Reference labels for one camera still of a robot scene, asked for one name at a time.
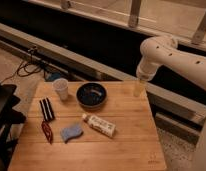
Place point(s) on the blue object behind table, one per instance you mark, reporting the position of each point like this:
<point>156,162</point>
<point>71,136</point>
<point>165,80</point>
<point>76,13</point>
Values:
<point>53,77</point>

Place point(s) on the white paper cup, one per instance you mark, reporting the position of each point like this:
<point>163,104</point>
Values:
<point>61,88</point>

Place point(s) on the black white striped block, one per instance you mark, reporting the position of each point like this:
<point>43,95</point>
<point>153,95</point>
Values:
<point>47,111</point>

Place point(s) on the blue sponge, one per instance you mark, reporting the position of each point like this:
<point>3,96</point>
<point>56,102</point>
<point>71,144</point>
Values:
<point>71,132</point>

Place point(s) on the black chair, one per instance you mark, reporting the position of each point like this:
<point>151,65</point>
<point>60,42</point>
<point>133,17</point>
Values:
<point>8,117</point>

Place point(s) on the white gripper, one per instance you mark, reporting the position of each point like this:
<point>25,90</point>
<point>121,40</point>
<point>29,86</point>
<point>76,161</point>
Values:
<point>145,72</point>

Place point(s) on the grey metal rail beam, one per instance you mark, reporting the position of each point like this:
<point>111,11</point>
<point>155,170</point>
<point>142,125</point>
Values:
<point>163,98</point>

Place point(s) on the white tube with label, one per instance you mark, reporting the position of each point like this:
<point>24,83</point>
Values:
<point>99,124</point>

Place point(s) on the dark blue ceramic bowl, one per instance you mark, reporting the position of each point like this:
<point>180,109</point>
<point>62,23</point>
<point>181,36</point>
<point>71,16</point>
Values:
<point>91,95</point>

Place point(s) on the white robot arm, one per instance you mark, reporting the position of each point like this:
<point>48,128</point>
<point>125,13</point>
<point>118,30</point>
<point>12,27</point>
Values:
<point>162,51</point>

